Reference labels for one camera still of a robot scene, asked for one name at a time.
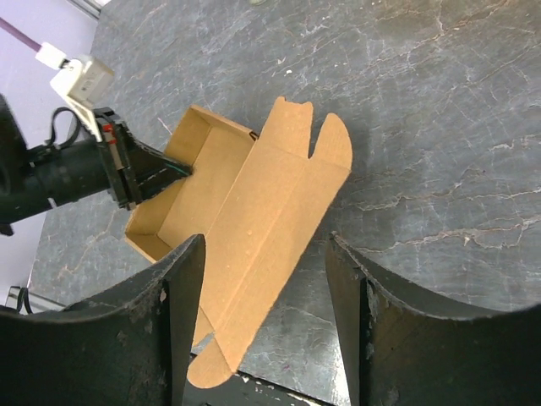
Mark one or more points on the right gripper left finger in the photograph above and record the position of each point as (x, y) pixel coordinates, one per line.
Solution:
(128, 345)

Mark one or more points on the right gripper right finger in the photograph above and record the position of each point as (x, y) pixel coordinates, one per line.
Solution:
(403, 344)

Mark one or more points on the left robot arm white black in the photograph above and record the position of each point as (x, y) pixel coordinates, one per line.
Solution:
(35, 180)

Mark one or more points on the brown cardboard box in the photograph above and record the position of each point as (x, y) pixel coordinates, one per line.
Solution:
(258, 199)

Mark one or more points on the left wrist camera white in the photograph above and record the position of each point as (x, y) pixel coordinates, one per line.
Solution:
(80, 82)

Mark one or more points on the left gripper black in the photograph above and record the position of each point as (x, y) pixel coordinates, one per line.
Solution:
(134, 170)

